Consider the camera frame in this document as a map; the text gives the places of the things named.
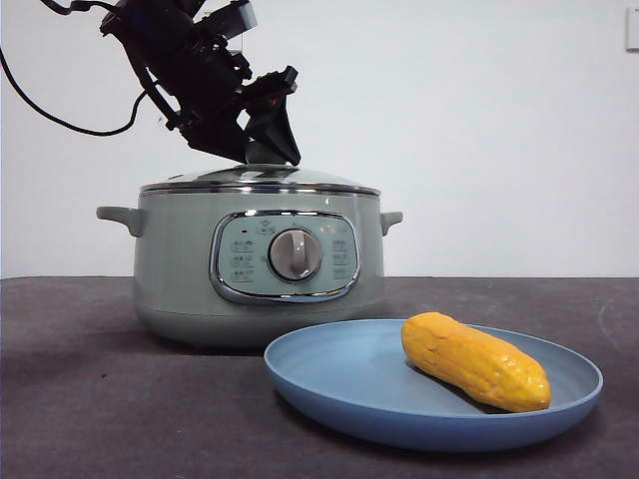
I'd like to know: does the yellow corn cob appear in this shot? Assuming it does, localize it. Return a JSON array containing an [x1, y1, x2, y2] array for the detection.
[[400, 311, 553, 413]]

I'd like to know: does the pale green electric steamer pot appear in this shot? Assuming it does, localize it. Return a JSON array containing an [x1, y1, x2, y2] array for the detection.
[[96, 192, 403, 349]]

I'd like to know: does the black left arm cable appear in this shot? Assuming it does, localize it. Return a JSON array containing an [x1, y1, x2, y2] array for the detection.
[[0, 44, 149, 137]]

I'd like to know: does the blue round plate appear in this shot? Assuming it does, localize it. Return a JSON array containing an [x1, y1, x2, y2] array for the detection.
[[263, 318, 604, 453]]

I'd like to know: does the pale grey camera box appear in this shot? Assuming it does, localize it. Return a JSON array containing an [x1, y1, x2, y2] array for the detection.
[[199, 2, 259, 41]]

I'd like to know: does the glass lid with green knob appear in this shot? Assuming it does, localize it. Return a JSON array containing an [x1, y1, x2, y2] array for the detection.
[[139, 142, 381, 195]]

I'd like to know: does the white wall plate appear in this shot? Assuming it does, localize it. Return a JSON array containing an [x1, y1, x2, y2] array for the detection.
[[624, 8, 639, 53]]

